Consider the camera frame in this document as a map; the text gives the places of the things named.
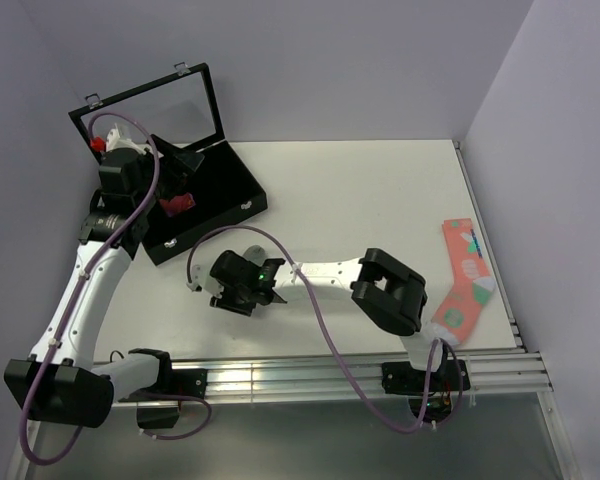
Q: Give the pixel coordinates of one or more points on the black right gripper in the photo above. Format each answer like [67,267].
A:
[225,302]

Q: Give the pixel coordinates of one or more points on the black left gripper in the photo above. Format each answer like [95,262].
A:
[177,168]

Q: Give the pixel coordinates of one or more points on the maroon sock with orange cuff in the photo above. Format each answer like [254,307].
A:
[177,204]

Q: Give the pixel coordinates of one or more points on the black display case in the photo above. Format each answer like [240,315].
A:
[182,109]

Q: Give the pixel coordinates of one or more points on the grey-green ankle sock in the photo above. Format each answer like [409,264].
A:
[255,254]

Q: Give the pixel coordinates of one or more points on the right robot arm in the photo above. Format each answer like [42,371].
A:
[388,292]

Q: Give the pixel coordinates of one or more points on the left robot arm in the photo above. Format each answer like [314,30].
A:
[59,382]

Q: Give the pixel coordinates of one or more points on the pink patterned sock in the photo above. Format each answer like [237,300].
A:
[472,286]

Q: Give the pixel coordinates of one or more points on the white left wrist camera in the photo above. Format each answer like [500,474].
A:
[114,140]

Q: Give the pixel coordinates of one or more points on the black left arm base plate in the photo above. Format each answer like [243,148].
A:
[179,382]

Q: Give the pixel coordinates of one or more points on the aluminium frame rail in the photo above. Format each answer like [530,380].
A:
[319,378]

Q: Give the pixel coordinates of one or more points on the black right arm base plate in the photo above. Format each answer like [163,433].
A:
[400,378]

